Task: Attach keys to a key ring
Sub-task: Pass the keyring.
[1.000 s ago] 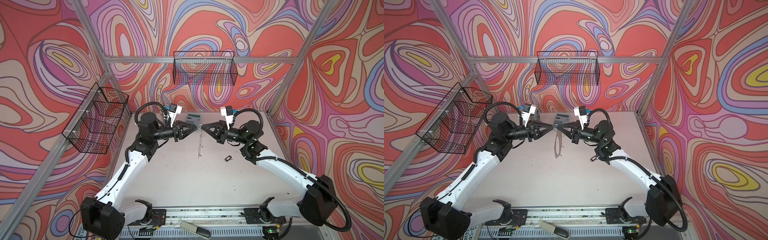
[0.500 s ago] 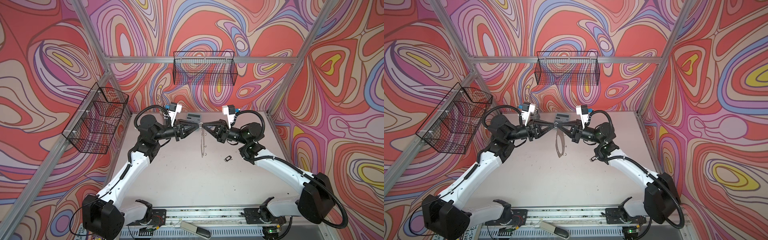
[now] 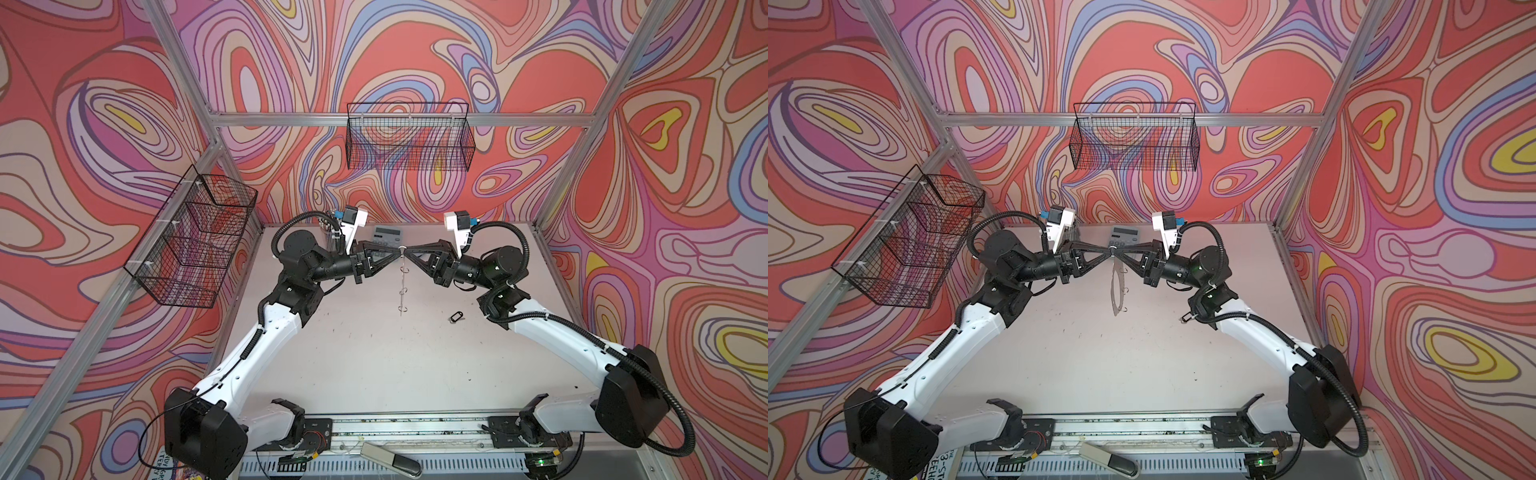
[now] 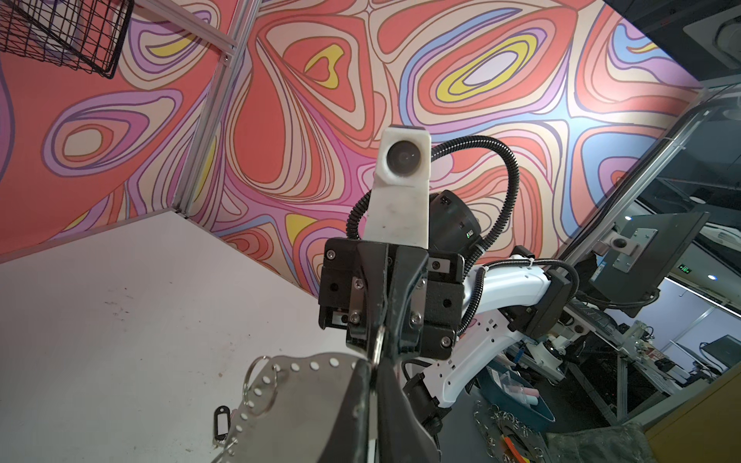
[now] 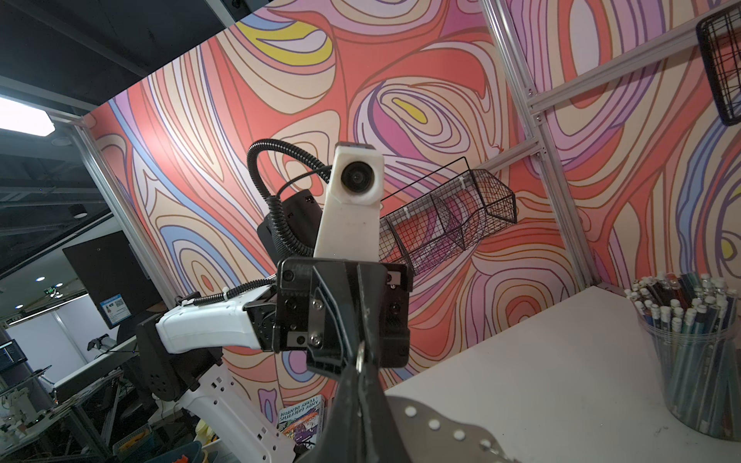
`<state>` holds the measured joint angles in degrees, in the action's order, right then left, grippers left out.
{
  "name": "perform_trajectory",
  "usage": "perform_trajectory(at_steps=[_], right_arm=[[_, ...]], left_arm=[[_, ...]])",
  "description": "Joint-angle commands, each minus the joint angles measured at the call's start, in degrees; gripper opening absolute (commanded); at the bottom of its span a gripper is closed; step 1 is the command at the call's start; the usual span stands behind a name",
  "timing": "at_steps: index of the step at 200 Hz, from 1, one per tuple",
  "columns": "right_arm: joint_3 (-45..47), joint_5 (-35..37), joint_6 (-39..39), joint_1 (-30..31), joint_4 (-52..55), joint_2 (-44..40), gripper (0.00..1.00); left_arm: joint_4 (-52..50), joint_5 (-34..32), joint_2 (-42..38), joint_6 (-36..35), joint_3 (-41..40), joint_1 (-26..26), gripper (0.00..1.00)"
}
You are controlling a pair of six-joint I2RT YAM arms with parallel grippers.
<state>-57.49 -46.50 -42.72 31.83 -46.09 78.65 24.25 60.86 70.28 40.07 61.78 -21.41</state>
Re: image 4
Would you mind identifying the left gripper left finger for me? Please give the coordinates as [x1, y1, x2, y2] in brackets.
[323, 360, 372, 463]

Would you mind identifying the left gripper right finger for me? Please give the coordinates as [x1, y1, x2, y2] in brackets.
[376, 361, 439, 463]

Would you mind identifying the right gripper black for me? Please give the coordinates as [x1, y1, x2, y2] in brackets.
[318, 238, 465, 362]

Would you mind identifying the black key tag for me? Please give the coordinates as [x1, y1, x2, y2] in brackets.
[212, 405, 232, 445]

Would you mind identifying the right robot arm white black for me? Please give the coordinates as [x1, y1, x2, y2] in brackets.
[318, 127, 579, 426]

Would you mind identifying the black monitor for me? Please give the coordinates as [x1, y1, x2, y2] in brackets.
[578, 212, 709, 318]

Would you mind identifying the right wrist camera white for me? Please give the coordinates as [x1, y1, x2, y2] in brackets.
[362, 125, 431, 249]

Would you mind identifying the small metal split ring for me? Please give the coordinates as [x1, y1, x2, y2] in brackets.
[241, 355, 280, 418]

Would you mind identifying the black wire basket back wall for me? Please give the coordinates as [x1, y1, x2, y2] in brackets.
[1, 0, 135, 79]

